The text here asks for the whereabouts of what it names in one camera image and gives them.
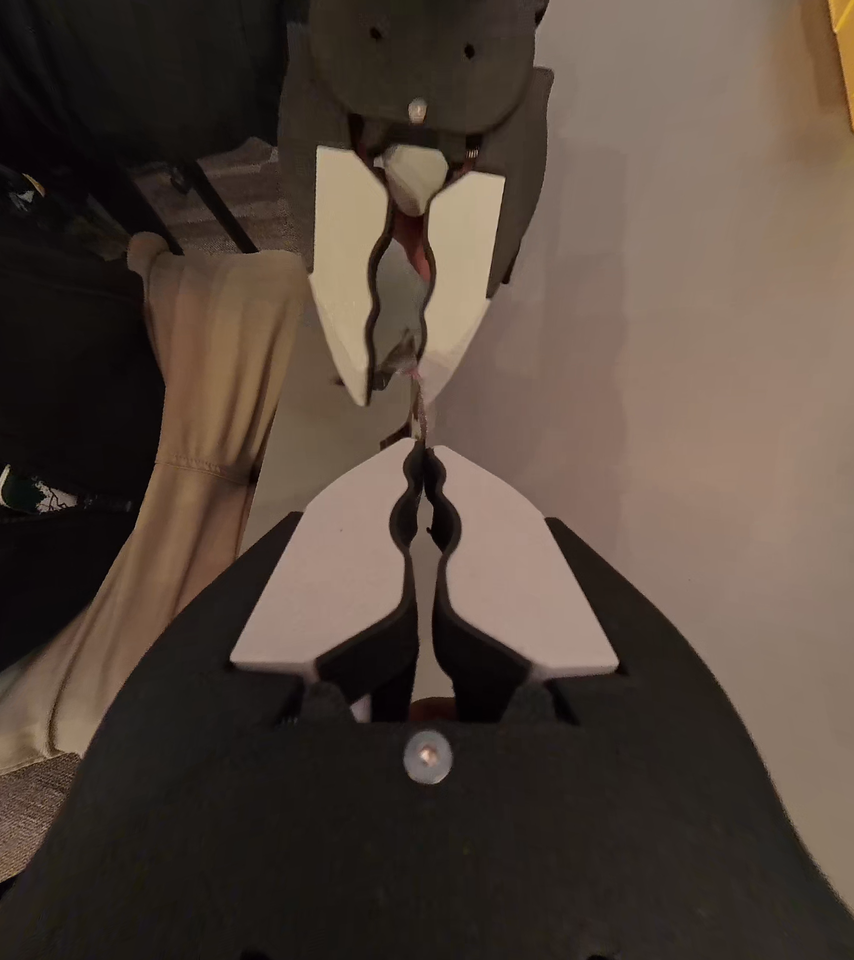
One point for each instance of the person's left hand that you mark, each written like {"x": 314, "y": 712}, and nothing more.
{"x": 415, "y": 247}

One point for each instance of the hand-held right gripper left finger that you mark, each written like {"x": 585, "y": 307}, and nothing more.
{"x": 322, "y": 585}

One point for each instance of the black cloth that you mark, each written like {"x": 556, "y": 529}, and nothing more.
{"x": 44, "y": 337}

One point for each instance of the beige cloth garment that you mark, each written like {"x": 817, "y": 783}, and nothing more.
{"x": 194, "y": 487}

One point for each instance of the beige cloth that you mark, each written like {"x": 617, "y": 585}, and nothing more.
{"x": 421, "y": 409}

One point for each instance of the black metal chair legs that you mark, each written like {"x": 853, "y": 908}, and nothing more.
{"x": 209, "y": 199}

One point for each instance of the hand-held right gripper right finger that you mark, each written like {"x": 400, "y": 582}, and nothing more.
{"x": 524, "y": 585}

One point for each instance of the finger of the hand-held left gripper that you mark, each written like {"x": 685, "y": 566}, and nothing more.
{"x": 464, "y": 262}
{"x": 344, "y": 285}

